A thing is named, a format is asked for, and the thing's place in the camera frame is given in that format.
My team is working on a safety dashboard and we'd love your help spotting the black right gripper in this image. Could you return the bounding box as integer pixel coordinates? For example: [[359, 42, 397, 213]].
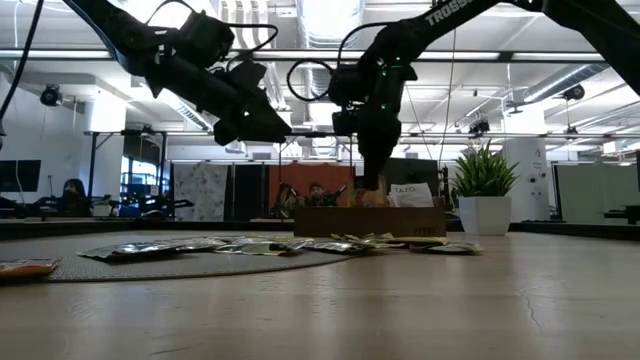
[[358, 82, 404, 191]]

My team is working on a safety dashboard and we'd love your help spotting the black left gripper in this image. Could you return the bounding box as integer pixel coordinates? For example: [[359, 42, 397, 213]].
[[143, 49, 293, 147]]

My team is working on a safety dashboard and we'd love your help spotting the orange white tea packet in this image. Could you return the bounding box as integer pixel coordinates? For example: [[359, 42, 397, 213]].
[[388, 182, 435, 209]]

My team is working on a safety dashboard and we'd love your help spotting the yellow tea packet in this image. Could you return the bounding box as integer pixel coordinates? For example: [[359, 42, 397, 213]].
[[394, 235, 451, 245], [244, 234, 314, 245]]

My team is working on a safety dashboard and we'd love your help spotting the wooden tea organizer box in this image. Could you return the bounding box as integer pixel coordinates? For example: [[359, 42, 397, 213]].
[[293, 206, 448, 238]]

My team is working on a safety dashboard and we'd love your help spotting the black monitor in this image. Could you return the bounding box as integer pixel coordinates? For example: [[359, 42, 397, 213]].
[[379, 157, 440, 199], [0, 159, 42, 193]]

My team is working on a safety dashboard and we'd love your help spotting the black partition panel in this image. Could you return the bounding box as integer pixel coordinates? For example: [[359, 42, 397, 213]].
[[232, 163, 266, 222]]

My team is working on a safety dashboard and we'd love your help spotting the orange partition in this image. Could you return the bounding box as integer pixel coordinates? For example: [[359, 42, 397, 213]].
[[268, 163, 356, 207]]

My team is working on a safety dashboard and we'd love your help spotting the white patterned curtain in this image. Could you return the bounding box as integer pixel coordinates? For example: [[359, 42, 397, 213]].
[[173, 162, 229, 222]]

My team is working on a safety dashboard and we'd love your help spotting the green plant in white pot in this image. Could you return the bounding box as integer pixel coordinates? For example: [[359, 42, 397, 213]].
[[451, 142, 520, 237]]

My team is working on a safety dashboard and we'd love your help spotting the white column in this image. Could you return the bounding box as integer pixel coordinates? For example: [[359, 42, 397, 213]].
[[502, 137, 551, 223]]

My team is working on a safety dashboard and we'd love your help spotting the round grey mat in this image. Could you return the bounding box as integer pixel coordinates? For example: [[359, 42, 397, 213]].
[[0, 233, 354, 284]]

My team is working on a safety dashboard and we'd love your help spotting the green partition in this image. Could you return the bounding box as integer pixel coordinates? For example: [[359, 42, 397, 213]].
[[555, 163, 640, 224]]

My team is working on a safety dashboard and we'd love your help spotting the black desk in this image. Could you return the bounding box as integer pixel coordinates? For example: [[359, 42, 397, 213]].
[[597, 204, 640, 225]]

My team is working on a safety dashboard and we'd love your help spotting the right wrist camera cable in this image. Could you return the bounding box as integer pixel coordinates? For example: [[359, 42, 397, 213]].
[[287, 22, 391, 104]]

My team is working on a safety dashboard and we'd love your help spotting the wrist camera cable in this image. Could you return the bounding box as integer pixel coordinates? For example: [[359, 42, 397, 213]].
[[287, 22, 391, 104], [144, 0, 279, 71]]

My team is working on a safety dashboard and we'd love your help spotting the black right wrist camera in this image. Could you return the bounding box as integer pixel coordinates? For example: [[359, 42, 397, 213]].
[[327, 67, 371, 137]]

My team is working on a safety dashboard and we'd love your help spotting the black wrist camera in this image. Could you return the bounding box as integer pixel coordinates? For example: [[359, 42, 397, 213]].
[[172, 9, 236, 69], [327, 67, 371, 137]]

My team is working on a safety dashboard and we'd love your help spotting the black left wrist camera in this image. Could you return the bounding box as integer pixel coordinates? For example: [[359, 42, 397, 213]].
[[172, 9, 236, 69]]

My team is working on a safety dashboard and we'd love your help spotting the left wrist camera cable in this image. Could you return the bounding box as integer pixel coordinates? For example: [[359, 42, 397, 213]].
[[144, 0, 279, 71]]

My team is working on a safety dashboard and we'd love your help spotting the black aluminium table frame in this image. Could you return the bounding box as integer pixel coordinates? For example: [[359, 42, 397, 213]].
[[0, 217, 640, 242]]

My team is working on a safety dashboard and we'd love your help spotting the black background rig frame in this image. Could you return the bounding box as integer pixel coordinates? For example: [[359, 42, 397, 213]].
[[84, 128, 170, 221]]

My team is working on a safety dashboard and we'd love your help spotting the black ceiling light rail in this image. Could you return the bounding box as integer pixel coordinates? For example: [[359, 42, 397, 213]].
[[0, 48, 640, 64]]

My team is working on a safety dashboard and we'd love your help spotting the black hanging arm cable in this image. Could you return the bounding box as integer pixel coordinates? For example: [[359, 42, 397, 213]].
[[0, 0, 45, 124]]

